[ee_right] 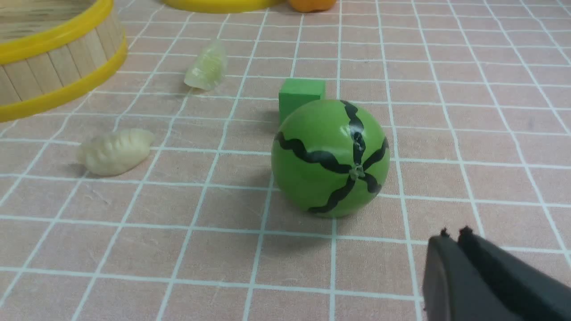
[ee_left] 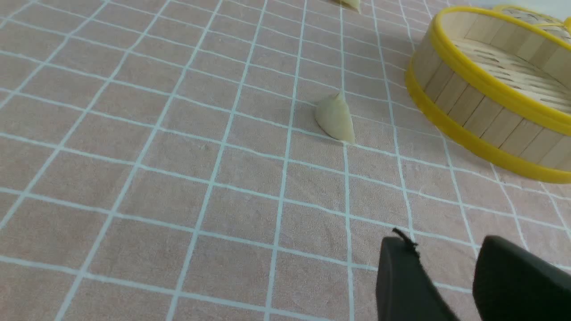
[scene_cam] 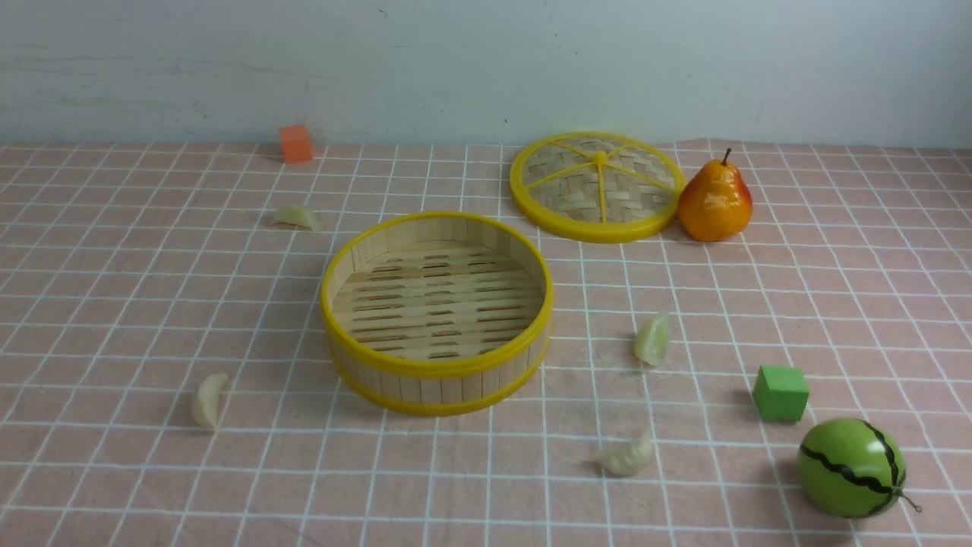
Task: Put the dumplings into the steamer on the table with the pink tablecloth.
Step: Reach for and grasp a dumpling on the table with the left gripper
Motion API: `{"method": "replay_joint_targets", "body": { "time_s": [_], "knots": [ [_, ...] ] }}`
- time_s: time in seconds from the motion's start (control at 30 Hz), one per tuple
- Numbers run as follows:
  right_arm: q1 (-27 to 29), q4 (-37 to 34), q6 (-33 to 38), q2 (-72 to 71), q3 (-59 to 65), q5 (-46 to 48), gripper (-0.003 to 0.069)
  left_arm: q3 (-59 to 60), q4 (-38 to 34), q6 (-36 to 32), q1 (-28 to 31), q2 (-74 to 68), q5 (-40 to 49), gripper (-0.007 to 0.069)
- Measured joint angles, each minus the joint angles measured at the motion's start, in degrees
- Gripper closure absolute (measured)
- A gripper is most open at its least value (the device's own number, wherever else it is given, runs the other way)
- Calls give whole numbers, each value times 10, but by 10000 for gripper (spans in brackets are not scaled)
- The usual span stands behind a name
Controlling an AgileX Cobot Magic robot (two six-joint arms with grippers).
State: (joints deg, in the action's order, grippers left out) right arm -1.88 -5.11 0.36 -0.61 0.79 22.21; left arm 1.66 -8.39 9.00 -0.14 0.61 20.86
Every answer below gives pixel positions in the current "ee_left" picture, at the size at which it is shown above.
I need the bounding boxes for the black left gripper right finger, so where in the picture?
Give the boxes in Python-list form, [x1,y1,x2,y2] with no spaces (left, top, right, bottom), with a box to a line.
[472,235,571,321]

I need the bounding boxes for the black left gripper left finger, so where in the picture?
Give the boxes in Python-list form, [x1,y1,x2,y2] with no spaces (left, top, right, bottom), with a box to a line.
[376,228,459,321]

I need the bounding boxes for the pale dumpling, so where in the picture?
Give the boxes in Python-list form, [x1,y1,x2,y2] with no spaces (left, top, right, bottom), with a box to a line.
[314,92,356,144]
[334,0,361,14]

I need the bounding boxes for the bamboo steamer tray yellow rims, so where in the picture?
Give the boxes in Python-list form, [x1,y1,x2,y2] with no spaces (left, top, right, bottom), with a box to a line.
[405,6,570,184]

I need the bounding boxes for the pink grid tablecloth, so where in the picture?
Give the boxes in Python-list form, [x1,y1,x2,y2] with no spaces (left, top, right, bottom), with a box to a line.
[0,0,570,321]

